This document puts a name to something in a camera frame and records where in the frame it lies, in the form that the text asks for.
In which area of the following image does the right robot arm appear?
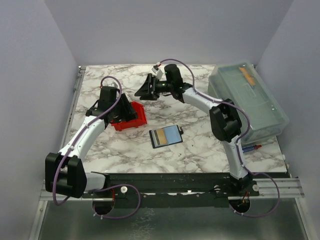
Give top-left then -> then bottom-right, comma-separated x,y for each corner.
134,62 -> 253,196

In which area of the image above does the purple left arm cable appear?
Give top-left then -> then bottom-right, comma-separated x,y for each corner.
51,76 -> 142,221

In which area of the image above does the green plastic storage box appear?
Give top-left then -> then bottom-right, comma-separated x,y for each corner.
207,61 -> 289,145

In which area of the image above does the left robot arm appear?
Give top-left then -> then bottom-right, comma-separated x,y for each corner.
45,86 -> 138,198

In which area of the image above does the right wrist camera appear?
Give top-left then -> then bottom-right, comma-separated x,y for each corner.
151,64 -> 163,80

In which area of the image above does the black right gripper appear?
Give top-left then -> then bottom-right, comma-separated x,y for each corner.
134,74 -> 173,102

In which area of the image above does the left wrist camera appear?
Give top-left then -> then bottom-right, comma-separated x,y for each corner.
109,82 -> 118,88

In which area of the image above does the red plastic bin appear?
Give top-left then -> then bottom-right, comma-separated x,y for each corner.
111,101 -> 147,132

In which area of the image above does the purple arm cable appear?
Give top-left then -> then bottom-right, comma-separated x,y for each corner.
51,76 -> 142,221
156,58 -> 281,218

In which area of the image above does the black leather card holder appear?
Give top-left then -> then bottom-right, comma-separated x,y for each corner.
149,125 -> 184,149

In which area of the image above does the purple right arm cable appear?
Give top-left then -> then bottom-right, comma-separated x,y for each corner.
156,58 -> 281,218

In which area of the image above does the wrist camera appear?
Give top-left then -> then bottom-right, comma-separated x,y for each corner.
151,64 -> 163,80
109,82 -> 118,88

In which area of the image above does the aluminium rail frame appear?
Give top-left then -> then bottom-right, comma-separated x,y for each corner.
27,65 -> 311,240

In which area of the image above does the small blue object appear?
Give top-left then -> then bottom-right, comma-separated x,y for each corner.
242,144 -> 262,153

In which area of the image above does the orange tool inside box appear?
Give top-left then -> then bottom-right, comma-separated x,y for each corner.
238,67 -> 256,86

